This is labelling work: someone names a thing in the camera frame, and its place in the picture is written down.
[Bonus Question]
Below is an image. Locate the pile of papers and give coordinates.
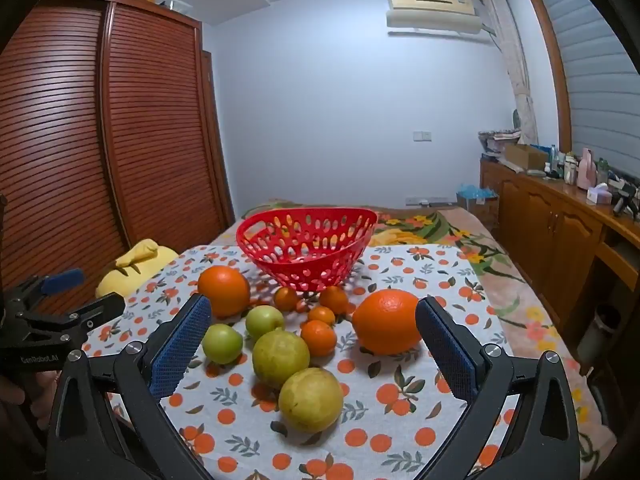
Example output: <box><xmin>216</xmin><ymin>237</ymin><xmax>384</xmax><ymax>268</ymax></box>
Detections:
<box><xmin>477</xmin><ymin>130</ymin><xmax>522</xmax><ymax>157</ymax></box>

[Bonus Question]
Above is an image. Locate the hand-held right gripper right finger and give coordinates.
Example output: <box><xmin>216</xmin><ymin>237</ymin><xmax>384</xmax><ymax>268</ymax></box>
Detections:
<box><xmin>415</xmin><ymin>296</ymin><xmax>581</xmax><ymax>480</ymax></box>

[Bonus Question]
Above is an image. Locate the pink bottle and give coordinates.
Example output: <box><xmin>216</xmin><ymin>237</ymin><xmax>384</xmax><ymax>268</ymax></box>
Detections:
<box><xmin>577</xmin><ymin>148</ymin><xmax>598</xmax><ymax>190</ymax></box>

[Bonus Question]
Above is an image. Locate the slatted wooden wardrobe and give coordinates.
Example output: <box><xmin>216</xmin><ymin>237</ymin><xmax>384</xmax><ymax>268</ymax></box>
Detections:
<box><xmin>0</xmin><ymin>0</ymin><xmax>236</xmax><ymax>301</ymax></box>

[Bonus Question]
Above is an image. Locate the orange-print white tablecloth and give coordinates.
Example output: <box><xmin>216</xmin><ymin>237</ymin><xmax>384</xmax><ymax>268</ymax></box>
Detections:
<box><xmin>80</xmin><ymin>244</ymin><xmax>516</xmax><ymax>480</ymax></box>

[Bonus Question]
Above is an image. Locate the wooden sideboard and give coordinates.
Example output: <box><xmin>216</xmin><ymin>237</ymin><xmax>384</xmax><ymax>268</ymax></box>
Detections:
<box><xmin>480</xmin><ymin>157</ymin><xmax>640</xmax><ymax>361</ymax></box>

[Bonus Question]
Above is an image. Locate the group of small bottles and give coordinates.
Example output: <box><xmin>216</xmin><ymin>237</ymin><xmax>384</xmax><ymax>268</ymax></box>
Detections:
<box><xmin>547</xmin><ymin>144</ymin><xmax>580</xmax><ymax>182</ymax></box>

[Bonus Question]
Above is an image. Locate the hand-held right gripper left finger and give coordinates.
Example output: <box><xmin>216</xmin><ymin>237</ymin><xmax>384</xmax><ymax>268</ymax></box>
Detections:
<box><xmin>47</xmin><ymin>293</ymin><xmax>216</xmax><ymax>480</ymax></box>

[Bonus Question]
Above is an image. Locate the black tripod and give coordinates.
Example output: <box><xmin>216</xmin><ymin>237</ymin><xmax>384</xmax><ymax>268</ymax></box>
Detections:
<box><xmin>611</xmin><ymin>179</ymin><xmax>640</xmax><ymax>218</ymax></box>

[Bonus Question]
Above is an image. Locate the beige curtain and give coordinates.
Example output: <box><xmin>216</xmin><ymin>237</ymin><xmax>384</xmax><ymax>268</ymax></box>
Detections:
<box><xmin>480</xmin><ymin>0</ymin><xmax>538</xmax><ymax>146</ymax></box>

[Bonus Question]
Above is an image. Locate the floral blanket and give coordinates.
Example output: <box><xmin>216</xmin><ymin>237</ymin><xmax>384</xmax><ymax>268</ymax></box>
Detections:
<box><xmin>210</xmin><ymin>199</ymin><xmax>618</xmax><ymax>480</ymax></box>

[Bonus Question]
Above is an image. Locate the large orange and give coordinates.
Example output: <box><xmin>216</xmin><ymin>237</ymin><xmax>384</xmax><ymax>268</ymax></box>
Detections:
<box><xmin>352</xmin><ymin>289</ymin><xmax>426</xmax><ymax>356</ymax></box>
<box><xmin>197</xmin><ymin>265</ymin><xmax>251</xmax><ymax>318</ymax></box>

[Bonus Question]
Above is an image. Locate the person's left hand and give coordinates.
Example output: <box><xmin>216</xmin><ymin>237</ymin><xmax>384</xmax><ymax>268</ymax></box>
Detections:
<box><xmin>0</xmin><ymin>367</ymin><xmax>60</xmax><ymax>433</ymax></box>

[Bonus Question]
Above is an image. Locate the green apple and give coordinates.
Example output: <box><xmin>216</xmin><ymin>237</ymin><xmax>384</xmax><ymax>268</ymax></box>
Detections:
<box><xmin>245</xmin><ymin>305</ymin><xmax>286</xmax><ymax>339</ymax></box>
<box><xmin>202</xmin><ymin>323</ymin><xmax>244</xmax><ymax>365</ymax></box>

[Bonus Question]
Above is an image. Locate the small tangerine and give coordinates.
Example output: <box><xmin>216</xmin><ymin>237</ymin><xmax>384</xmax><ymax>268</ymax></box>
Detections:
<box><xmin>273</xmin><ymin>286</ymin><xmax>301</xmax><ymax>312</ymax></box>
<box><xmin>319</xmin><ymin>285</ymin><xmax>350</xmax><ymax>316</ymax></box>
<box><xmin>307</xmin><ymin>305</ymin><xmax>337</xmax><ymax>326</ymax></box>
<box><xmin>300</xmin><ymin>319</ymin><xmax>338</xmax><ymax>357</ymax></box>

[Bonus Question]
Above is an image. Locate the cream air conditioner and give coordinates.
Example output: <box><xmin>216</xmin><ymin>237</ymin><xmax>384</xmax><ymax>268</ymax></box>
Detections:
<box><xmin>386</xmin><ymin>0</ymin><xmax>493</xmax><ymax>41</ymax></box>

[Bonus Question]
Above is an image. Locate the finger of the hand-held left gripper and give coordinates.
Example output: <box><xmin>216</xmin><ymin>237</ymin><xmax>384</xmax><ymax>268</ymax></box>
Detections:
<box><xmin>5</xmin><ymin>268</ymin><xmax>86</xmax><ymax>311</ymax></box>
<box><xmin>20</xmin><ymin>292</ymin><xmax>127</xmax><ymax>342</ymax></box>

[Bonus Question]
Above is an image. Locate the grey trash bin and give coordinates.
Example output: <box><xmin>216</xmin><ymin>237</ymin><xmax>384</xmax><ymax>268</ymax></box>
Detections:
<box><xmin>576</xmin><ymin>304</ymin><xmax>622</xmax><ymax>366</ymax></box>

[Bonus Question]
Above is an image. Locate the red perforated plastic basket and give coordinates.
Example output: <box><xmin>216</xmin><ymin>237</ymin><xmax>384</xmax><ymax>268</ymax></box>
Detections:
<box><xmin>236</xmin><ymin>206</ymin><xmax>378</xmax><ymax>293</ymax></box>

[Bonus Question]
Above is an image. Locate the cardboard box with blue bags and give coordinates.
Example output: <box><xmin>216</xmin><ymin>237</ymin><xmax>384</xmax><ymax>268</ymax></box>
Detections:
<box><xmin>456</xmin><ymin>185</ymin><xmax>501</xmax><ymax>231</ymax></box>

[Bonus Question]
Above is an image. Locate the yellow-green pear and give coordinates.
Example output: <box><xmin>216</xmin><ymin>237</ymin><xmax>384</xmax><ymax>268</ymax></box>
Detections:
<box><xmin>252</xmin><ymin>327</ymin><xmax>311</xmax><ymax>391</ymax></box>
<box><xmin>278</xmin><ymin>367</ymin><xmax>344</xmax><ymax>434</ymax></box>

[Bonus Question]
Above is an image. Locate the window with grey blinds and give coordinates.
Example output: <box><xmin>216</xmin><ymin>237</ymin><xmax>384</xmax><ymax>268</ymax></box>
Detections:
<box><xmin>522</xmin><ymin>0</ymin><xmax>640</xmax><ymax>181</ymax></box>

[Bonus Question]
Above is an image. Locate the yellow plush toy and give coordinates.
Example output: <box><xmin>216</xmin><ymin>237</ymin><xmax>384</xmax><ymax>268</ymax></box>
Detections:
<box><xmin>95</xmin><ymin>239</ymin><xmax>178</xmax><ymax>298</ymax></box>

